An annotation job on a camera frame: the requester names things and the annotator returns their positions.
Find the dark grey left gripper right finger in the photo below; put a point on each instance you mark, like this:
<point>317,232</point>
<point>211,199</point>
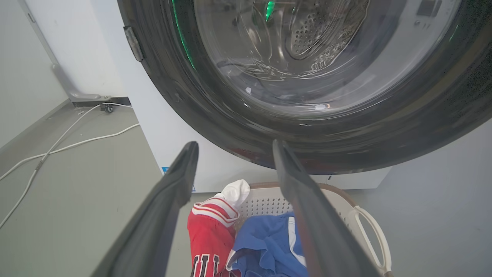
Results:
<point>319,227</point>

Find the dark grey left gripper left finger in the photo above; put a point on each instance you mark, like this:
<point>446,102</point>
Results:
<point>153,227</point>

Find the white washing machine body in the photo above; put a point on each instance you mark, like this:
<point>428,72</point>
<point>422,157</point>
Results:
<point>173,146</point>

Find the round washing machine door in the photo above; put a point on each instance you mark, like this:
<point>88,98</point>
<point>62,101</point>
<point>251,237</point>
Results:
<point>307,115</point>

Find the white perforated laundry basket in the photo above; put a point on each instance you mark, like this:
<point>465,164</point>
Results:
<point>346,209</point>

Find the red basketball jersey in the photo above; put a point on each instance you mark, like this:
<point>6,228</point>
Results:
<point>209,238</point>

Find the blue garment with white trim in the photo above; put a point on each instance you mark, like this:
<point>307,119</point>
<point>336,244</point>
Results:
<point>265,246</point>

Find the white cloth garment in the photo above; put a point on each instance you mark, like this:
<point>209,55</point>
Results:
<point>236,191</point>

